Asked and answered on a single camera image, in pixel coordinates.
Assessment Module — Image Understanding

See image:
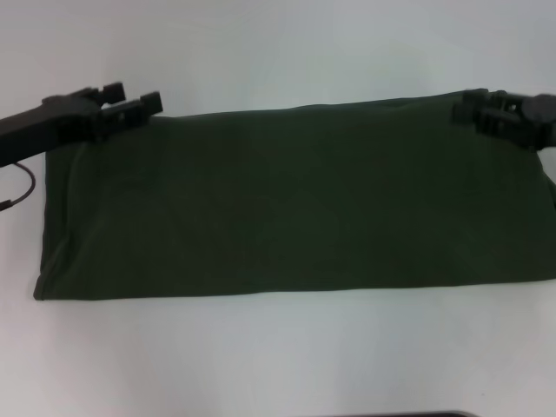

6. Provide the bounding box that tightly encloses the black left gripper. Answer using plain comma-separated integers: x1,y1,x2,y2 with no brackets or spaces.
0,81,164,167

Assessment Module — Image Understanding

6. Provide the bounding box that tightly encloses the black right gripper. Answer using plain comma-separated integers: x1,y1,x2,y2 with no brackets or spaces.
451,88,556,153

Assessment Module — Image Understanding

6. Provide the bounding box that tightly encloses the dark grey gripper cable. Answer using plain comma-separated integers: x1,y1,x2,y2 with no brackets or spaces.
0,162,38,213

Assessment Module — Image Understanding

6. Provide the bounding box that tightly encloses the dark green FREE! t-shirt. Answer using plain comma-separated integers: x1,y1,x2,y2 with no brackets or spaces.
31,89,556,303

